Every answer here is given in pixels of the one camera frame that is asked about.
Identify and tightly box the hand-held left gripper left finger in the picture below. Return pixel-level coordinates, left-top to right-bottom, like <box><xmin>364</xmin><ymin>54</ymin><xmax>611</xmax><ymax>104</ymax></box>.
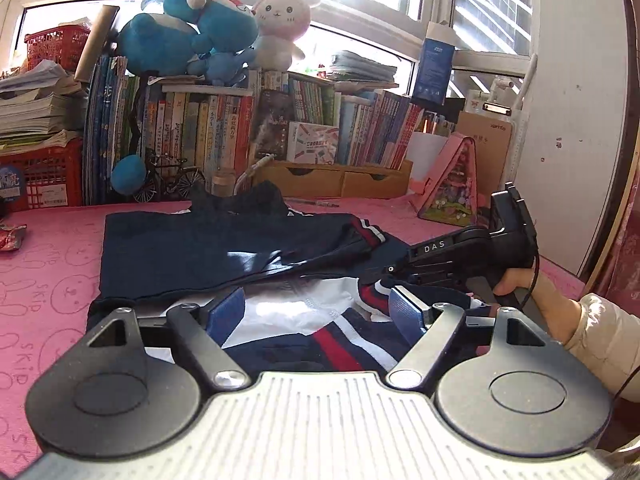
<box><xmin>85</xmin><ymin>287</ymin><xmax>253</xmax><ymax>391</ymax></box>

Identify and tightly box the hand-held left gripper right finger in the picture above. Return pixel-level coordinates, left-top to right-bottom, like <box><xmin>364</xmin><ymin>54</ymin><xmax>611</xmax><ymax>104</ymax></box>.
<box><xmin>385</xmin><ymin>285</ymin><xmax>548</xmax><ymax>391</ymax></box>

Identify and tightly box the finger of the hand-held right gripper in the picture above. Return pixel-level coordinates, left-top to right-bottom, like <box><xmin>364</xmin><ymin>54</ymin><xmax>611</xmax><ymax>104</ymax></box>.
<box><xmin>382</xmin><ymin>260</ymin><xmax>468</xmax><ymax>293</ymax></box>

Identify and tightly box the navy white jacket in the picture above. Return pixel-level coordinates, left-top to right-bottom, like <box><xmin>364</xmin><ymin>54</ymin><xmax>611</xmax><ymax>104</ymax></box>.
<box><xmin>87</xmin><ymin>180</ymin><xmax>496</xmax><ymax>376</ymax></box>

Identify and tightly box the person's right forearm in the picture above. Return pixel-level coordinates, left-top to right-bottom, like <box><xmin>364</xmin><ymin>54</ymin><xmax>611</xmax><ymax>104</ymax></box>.
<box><xmin>562</xmin><ymin>292</ymin><xmax>640</xmax><ymax>403</ymax></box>

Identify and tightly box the person's right hand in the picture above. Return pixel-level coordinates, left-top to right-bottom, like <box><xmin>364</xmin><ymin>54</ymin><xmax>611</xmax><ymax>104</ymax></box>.
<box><xmin>492</xmin><ymin>267</ymin><xmax>583</xmax><ymax>346</ymax></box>

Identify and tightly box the pink triangular toy house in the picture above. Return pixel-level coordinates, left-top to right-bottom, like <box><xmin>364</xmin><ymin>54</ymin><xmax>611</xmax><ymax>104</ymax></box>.
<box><xmin>409</xmin><ymin>135</ymin><xmax>488</xmax><ymax>227</ymax></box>

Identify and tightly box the brown cardboard box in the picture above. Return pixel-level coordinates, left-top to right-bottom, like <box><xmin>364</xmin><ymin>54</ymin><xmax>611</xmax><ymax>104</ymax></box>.
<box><xmin>456</xmin><ymin>111</ymin><xmax>513</xmax><ymax>201</ymax></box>

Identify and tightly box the white paper sheet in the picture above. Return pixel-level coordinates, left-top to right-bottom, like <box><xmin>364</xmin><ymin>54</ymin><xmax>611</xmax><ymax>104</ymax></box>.
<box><xmin>404</xmin><ymin>132</ymin><xmax>450</xmax><ymax>173</ymax></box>

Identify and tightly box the wooden drawer organizer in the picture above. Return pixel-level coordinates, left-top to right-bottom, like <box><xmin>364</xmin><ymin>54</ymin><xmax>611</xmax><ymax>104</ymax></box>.
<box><xmin>267</xmin><ymin>159</ymin><xmax>415</xmax><ymax>200</ymax></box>

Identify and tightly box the small pink jar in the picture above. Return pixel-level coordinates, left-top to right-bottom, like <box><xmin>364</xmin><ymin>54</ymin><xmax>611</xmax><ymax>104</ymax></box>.
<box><xmin>212</xmin><ymin>167</ymin><xmax>237</xmax><ymax>197</ymax></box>

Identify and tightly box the black miniature bicycle model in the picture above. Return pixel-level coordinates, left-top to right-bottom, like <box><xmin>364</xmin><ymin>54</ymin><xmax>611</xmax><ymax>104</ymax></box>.
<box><xmin>132</xmin><ymin>152</ymin><xmax>207</xmax><ymax>204</ymax></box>

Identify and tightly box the row of pink blue books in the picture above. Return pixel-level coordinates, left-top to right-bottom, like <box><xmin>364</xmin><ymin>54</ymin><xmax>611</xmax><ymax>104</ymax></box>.
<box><xmin>335</xmin><ymin>90</ymin><xmax>426</xmax><ymax>171</ymax></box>

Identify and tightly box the white box with colourful print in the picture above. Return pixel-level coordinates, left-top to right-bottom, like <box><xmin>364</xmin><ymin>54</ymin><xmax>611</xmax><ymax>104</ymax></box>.
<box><xmin>286</xmin><ymin>121</ymin><xmax>340</xmax><ymax>165</ymax></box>

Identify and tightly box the pink bunny print blanket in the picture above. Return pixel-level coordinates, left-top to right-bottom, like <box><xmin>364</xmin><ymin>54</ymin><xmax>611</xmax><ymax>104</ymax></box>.
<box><xmin>0</xmin><ymin>195</ymin><xmax>586</xmax><ymax>480</ymax></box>

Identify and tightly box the row of tall colourful books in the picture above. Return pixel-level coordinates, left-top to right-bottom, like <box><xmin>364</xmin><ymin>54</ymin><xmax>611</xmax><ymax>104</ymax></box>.
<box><xmin>84</xmin><ymin>55</ymin><xmax>256</xmax><ymax>206</ymax></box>

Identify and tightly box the tall blue box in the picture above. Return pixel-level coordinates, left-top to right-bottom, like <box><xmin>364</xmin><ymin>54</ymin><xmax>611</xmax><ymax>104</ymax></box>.
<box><xmin>411</xmin><ymin>21</ymin><xmax>457</xmax><ymax>106</ymax></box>

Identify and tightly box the row of green striped books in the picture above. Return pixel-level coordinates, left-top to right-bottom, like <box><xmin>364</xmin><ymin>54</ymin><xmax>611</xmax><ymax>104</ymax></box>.
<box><xmin>287</xmin><ymin>72</ymin><xmax>341</xmax><ymax>131</ymax></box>

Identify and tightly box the stack of teal folders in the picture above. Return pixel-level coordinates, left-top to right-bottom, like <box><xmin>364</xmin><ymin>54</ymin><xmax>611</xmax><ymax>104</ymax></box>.
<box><xmin>327</xmin><ymin>50</ymin><xmax>400</xmax><ymax>83</ymax></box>

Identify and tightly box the red snack pouch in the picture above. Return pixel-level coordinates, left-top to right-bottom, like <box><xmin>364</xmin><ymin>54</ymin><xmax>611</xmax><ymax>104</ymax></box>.
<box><xmin>0</xmin><ymin>224</ymin><xmax>28</xmax><ymax>252</ymax></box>

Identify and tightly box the red plastic crate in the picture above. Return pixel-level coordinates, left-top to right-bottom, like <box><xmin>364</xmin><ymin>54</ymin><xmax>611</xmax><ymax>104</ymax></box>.
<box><xmin>0</xmin><ymin>137</ymin><xmax>85</xmax><ymax>211</ymax></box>

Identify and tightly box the white framed window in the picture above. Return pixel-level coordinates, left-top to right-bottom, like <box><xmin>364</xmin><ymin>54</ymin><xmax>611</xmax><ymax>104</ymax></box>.
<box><xmin>0</xmin><ymin>0</ymin><xmax>540</xmax><ymax>106</ymax></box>

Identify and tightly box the stack of papers and booklets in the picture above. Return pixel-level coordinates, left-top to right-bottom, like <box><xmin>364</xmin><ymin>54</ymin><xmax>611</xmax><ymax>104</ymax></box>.
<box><xmin>0</xmin><ymin>60</ymin><xmax>88</xmax><ymax>153</ymax></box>

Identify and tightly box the blue plush with white ears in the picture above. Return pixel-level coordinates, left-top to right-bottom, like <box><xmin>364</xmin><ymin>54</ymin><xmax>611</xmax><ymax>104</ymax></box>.
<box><xmin>117</xmin><ymin>0</ymin><xmax>207</xmax><ymax>77</ymax></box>

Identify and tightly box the blue round-headed plush toy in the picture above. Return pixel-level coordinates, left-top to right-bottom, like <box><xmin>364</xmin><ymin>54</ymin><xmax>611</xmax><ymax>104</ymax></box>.
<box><xmin>186</xmin><ymin>0</ymin><xmax>260</xmax><ymax>87</ymax></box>

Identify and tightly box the pink white bunny plush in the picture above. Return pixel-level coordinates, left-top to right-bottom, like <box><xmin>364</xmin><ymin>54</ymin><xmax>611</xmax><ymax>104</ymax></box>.
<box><xmin>250</xmin><ymin>0</ymin><xmax>321</xmax><ymax>72</ymax></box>

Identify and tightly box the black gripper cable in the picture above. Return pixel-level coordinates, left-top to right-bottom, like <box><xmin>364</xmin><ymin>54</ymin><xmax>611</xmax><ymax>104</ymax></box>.
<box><xmin>520</xmin><ymin>252</ymin><xmax>542</xmax><ymax>308</ymax></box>

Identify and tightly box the black fabric strap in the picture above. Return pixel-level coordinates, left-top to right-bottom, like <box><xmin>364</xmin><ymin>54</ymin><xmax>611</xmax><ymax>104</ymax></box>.
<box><xmin>127</xmin><ymin>77</ymin><xmax>146</xmax><ymax>158</ymax></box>

